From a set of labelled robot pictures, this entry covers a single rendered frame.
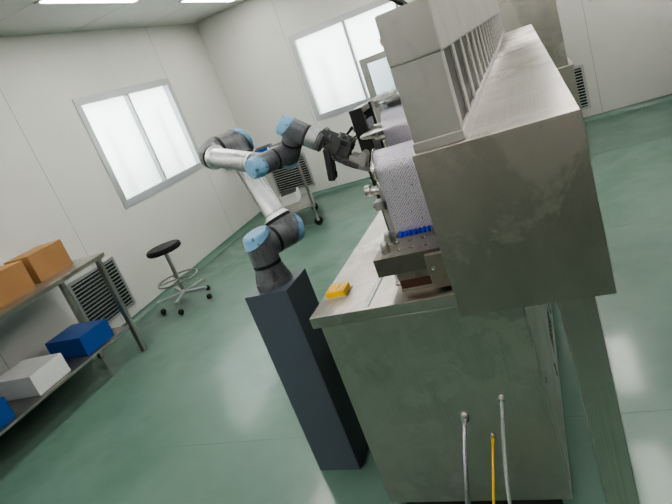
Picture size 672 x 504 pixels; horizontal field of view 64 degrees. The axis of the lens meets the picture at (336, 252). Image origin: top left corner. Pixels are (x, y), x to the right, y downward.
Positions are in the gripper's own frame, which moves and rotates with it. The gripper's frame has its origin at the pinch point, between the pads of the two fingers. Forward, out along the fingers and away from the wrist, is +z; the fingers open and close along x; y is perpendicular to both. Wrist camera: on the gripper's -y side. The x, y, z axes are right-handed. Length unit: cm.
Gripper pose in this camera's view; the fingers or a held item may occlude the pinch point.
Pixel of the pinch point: (369, 169)
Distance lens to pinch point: 188.9
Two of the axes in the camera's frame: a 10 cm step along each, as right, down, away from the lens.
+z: 9.0, 4.2, -1.0
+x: 2.9, -4.0, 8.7
